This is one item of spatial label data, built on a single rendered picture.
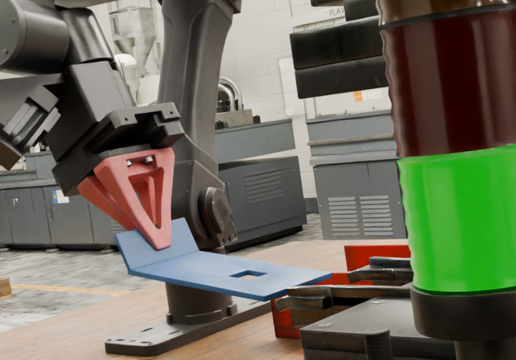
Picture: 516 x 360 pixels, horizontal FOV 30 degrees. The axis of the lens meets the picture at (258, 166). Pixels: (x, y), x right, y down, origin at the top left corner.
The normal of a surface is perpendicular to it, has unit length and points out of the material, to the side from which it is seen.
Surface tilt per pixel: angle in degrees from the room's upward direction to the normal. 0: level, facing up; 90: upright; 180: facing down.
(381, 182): 90
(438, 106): 76
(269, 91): 90
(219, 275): 6
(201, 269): 6
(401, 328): 0
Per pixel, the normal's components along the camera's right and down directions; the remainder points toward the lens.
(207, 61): 0.88, -0.12
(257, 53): -0.70, 0.15
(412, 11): -0.62, -0.11
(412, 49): -0.65, 0.38
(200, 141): 0.87, -0.32
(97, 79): 0.59, -0.45
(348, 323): -0.14, -0.99
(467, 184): -0.22, 0.33
